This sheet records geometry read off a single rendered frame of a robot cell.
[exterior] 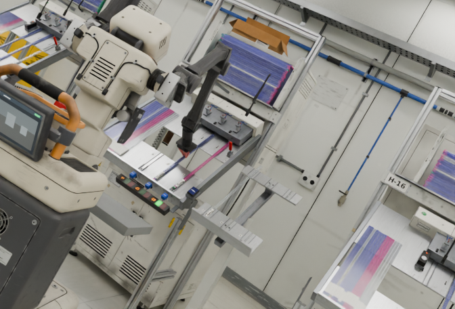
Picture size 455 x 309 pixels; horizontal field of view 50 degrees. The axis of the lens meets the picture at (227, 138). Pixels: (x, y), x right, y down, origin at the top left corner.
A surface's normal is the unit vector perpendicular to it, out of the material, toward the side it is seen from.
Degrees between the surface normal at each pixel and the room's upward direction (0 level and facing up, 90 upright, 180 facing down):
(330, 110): 90
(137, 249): 90
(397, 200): 90
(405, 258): 44
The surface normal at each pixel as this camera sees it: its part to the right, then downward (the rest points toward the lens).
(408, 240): 0.11, -0.75
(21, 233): -0.15, -0.07
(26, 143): -0.34, 0.31
